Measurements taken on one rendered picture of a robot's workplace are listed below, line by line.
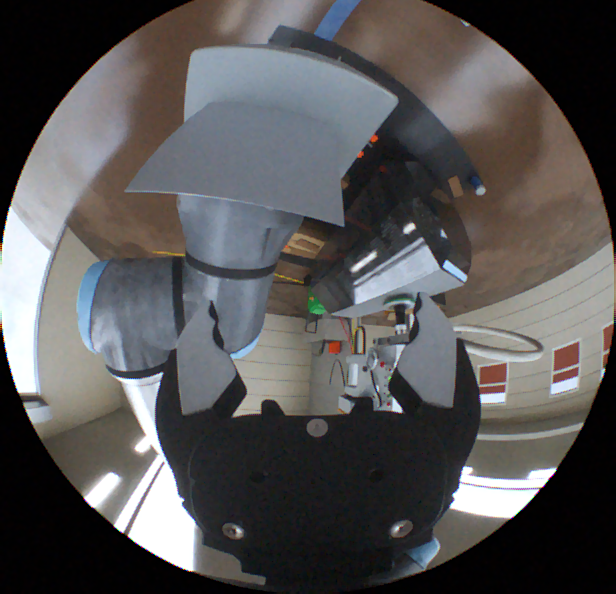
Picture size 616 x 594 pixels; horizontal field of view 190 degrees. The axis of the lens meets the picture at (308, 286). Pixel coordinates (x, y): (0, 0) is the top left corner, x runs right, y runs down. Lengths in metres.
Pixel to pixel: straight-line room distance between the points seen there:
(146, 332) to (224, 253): 0.15
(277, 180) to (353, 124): 0.25
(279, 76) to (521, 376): 7.25
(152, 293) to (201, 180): 0.15
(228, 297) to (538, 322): 6.99
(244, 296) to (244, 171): 0.16
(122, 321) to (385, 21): 1.43
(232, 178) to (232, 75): 0.26
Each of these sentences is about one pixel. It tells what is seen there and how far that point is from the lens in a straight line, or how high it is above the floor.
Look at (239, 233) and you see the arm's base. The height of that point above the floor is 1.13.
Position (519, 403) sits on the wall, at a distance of 7.33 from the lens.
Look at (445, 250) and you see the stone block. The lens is 1.01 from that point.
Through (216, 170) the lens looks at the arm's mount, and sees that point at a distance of 0.23.
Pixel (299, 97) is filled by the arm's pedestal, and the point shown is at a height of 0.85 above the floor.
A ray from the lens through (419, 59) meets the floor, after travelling 1.35.
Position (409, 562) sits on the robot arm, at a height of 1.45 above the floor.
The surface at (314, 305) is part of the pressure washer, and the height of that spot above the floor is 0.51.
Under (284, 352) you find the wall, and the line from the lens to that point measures 6.09.
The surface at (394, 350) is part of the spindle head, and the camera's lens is 1.16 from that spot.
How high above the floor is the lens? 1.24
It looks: 21 degrees down
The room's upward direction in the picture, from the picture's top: 177 degrees counter-clockwise
